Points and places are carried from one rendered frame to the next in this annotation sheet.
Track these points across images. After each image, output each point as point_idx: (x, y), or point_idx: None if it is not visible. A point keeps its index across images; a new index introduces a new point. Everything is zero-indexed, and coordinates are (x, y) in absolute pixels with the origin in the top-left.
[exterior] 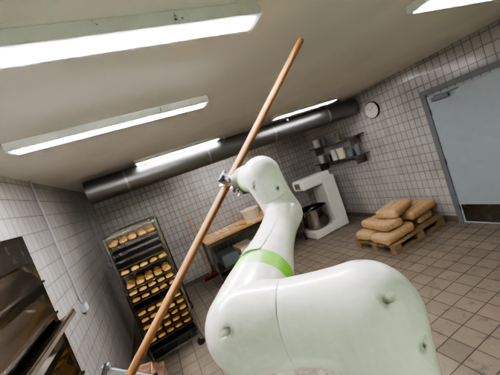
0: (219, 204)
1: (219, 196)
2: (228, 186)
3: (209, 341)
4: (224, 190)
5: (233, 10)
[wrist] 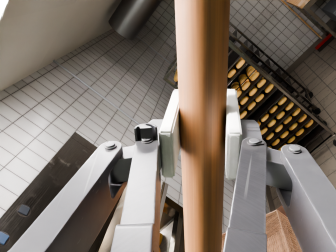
0: (209, 239)
1: (190, 202)
2: (211, 140)
3: None
4: (198, 173)
5: None
